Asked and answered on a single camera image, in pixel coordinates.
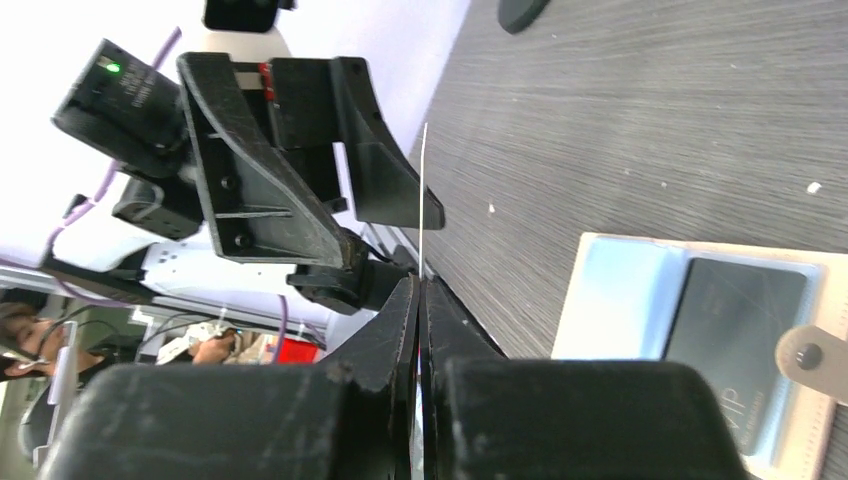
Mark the black credit card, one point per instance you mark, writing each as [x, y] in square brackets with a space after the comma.
[730, 317]

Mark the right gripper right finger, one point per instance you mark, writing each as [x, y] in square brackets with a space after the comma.
[486, 416]

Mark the beige card holder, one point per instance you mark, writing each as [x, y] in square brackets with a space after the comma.
[621, 302]

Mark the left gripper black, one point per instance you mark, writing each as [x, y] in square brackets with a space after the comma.
[209, 177]

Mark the red microphone on stand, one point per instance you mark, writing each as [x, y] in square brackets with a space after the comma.
[515, 16]

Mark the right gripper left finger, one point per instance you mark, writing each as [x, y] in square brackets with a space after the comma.
[348, 416]

